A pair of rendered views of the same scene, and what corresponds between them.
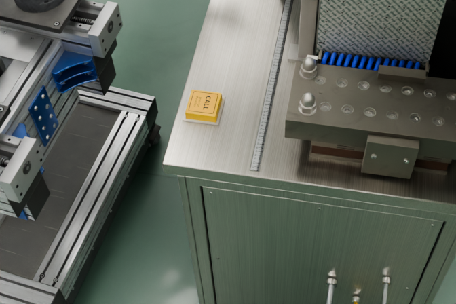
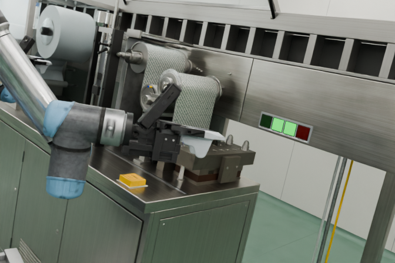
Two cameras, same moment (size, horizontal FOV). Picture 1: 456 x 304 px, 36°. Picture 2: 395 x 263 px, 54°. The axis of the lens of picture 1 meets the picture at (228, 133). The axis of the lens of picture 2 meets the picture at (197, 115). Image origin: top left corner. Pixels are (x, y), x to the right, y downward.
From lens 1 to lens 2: 1.39 m
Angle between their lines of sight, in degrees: 66
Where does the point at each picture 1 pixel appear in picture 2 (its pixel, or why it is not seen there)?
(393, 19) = (198, 115)
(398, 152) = (234, 161)
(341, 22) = (181, 120)
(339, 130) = (213, 157)
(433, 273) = (241, 249)
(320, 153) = (200, 181)
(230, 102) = not seen: hidden behind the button
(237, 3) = not seen: hidden behind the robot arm
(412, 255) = (236, 238)
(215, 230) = not seen: outside the picture
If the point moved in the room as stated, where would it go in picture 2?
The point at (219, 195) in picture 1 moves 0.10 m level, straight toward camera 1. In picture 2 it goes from (167, 225) to (191, 235)
